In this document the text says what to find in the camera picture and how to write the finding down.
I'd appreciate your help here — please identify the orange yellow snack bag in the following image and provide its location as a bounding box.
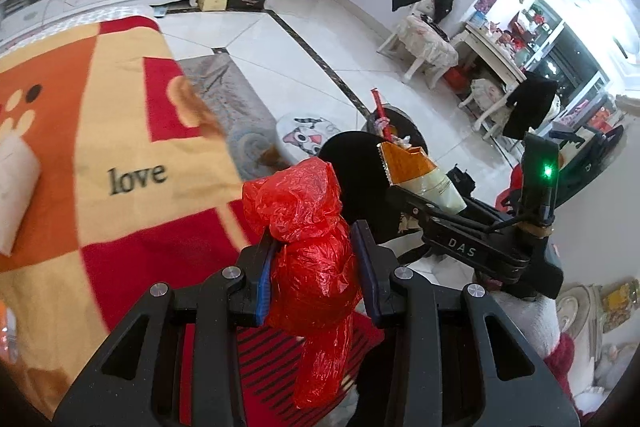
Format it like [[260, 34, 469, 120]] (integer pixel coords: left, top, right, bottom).
[[378, 141, 466, 215]]

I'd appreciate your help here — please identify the red plastic bag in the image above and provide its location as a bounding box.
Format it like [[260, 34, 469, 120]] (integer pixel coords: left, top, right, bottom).
[[242, 157, 384, 409]]

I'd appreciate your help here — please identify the black trash bin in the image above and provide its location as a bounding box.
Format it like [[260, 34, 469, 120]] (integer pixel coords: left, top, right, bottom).
[[319, 131, 405, 245]]

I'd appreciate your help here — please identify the right white gloved hand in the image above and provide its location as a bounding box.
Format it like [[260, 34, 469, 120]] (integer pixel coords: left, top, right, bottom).
[[408, 255, 561, 359]]

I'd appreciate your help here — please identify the white chair with black jacket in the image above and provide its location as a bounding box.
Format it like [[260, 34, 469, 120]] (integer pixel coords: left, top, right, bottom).
[[376, 0, 459, 89]]

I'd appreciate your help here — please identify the cat print round stool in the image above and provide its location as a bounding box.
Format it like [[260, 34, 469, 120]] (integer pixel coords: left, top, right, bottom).
[[276, 114, 341, 165]]

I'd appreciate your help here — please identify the grey floor rug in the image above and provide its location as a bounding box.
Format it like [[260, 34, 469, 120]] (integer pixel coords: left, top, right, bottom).
[[179, 49, 288, 181]]

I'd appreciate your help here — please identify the red orange patterned blanket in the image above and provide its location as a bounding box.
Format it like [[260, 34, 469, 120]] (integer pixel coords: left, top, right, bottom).
[[1, 16, 370, 426]]

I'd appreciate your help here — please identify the white blue medicine box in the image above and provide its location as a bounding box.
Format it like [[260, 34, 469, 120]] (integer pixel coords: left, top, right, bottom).
[[0, 132, 40, 257]]

